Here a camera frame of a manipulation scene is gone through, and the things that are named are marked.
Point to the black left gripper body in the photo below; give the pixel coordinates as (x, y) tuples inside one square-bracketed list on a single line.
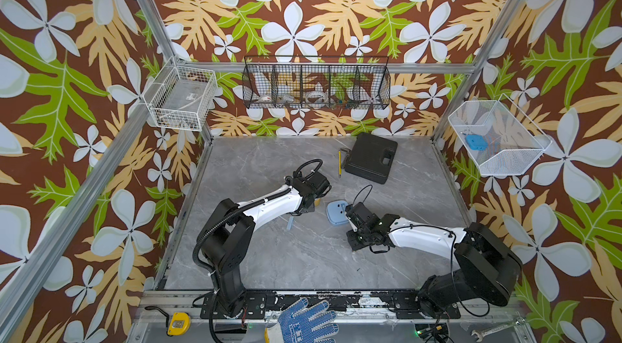
[(312, 208)]

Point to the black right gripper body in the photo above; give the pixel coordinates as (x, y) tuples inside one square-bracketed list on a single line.
[(358, 238)]

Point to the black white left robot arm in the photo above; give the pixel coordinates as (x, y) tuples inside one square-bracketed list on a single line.
[(224, 240)]

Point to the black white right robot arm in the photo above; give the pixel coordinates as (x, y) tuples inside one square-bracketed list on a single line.
[(481, 265)]

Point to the yellow pencil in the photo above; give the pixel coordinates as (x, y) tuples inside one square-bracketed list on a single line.
[(340, 169)]

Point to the black plastic tool case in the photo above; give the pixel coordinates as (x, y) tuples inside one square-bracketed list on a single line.
[(371, 157)]

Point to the green circuit board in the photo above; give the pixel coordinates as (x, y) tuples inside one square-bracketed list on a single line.
[(433, 333)]

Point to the blue white knit glove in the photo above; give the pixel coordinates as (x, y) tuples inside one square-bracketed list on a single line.
[(301, 323)]

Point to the blue object in basket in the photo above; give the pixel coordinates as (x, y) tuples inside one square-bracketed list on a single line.
[(476, 142)]

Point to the silver open-end wrench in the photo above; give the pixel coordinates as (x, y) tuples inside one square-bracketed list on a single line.
[(479, 335)]

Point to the yellow tape measure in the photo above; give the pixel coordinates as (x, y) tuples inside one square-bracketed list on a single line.
[(178, 324)]

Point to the black wire basket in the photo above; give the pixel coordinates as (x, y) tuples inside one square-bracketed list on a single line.
[(351, 82)]

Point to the white wire basket right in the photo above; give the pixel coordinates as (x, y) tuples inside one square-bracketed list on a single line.
[(515, 141)]

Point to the white wire basket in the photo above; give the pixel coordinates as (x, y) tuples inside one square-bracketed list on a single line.
[(515, 141), (180, 96)]

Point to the white wire basket left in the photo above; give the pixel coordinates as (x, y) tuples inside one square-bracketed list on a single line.
[(180, 96)]

